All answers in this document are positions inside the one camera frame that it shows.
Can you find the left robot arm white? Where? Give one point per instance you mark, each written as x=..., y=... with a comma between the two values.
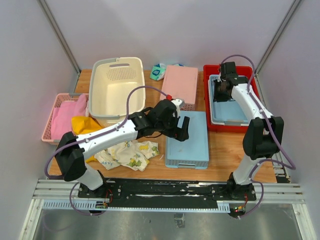
x=73, y=150

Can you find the teal white sock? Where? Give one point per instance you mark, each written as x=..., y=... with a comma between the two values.
x=158, y=71

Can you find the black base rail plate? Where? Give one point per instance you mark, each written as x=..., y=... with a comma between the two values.
x=151, y=193

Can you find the red plastic tray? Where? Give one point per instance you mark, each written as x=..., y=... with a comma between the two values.
x=221, y=116

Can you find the pink cloth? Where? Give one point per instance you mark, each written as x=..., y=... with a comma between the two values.
x=62, y=116

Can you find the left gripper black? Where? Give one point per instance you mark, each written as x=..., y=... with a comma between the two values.
x=182, y=134

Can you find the yellow cloth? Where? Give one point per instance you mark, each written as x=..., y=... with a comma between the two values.
x=84, y=125

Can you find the pink perforated basket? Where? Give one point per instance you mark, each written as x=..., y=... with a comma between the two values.
x=181, y=82

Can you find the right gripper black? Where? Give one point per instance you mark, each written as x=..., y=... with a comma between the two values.
x=217, y=98

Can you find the large cream laundry basket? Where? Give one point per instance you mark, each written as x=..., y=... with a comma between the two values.
x=111, y=82

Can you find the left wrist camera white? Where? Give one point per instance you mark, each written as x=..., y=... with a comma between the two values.
x=179, y=104

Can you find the printed white baby cloth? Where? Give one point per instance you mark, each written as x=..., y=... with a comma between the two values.
x=131, y=154

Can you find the pink basket with clothes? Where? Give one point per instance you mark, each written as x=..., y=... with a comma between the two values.
x=46, y=136

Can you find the blue perforated basket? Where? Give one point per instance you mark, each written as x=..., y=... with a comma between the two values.
x=192, y=153
x=225, y=112

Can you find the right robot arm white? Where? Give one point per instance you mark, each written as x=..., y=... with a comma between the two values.
x=264, y=133

